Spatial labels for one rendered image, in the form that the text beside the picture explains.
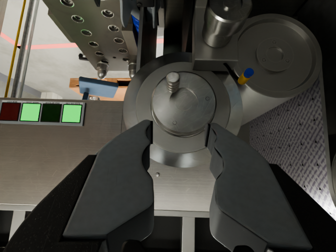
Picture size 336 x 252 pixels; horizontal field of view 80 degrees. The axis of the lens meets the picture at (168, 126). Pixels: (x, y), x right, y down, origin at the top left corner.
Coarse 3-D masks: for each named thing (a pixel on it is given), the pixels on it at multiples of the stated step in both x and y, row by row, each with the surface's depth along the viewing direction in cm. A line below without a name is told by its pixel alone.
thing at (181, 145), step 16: (176, 64) 25; (144, 80) 25; (208, 80) 25; (144, 96) 25; (224, 96) 25; (144, 112) 24; (224, 112) 24; (160, 128) 24; (160, 144) 24; (176, 144) 24; (192, 144) 24
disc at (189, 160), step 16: (160, 64) 26; (224, 80) 25; (128, 96) 25; (240, 96) 25; (128, 112) 25; (240, 112) 25; (128, 128) 24; (160, 160) 24; (176, 160) 24; (192, 160) 24; (208, 160) 24
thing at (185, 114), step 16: (160, 80) 24; (192, 80) 23; (160, 96) 23; (176, 96) 23; (192, 96) 23; (208, 96) 23; (160, 112) 23; (176, 112) 23; (192, 112) 23; (208, 112) 23; (176, 128) 22; (192, 128) 22
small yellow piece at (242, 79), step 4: (224, 64) 23; (228, 68) 23; (248, 68) 19; (232, 72) 22; (244, 72) 20; (248, 72) 19; (252, 72) 19; (236, 76) 22; (240, 76) 21; (244, 76) 20; (248, 76) 20; (240, 80) 21; (244, 80) 20
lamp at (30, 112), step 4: (24, 104) 59; (28, 104) 59; (32, 104) 59; (36, 104) 59; (24, 108) 59; (28, 108) 59; (32, 108) 59; (36, 108) 59; (24, 112) 58; (28, 112) 58; (32, 112) 58; (36, 112) 58; (24, 116) 58; (28, 116) 58; (32, 116) 58; (36, 116) 58; (32, 120) 58; (36, 120) 58
